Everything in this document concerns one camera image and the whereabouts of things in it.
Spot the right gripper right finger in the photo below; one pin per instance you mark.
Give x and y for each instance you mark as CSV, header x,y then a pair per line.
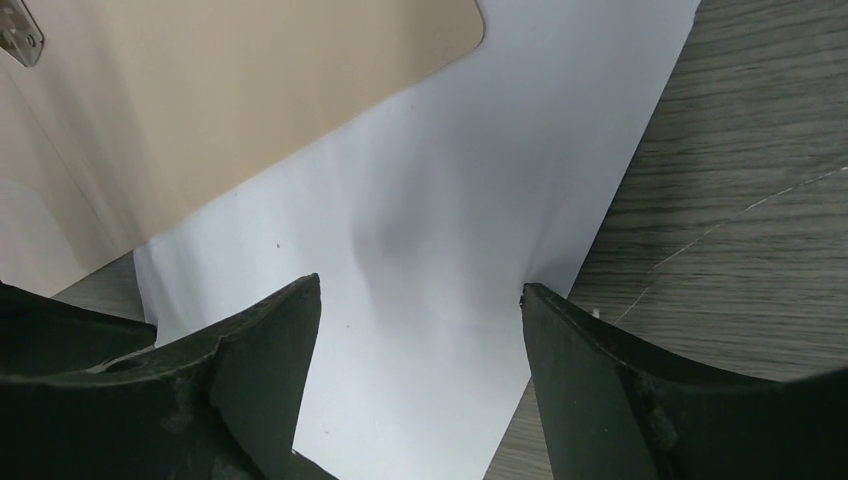
x,y
614,406

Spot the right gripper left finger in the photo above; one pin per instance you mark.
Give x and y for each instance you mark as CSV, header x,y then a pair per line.
x,y
88,395

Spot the white paper sheets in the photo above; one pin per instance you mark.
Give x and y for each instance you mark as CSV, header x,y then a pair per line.
x,y
424,217

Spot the brown cardboard folder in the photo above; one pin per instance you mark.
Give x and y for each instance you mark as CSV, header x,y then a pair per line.
x,y
138,113

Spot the silver folder clip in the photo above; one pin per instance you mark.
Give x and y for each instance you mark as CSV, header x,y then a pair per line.
x,y
21,38

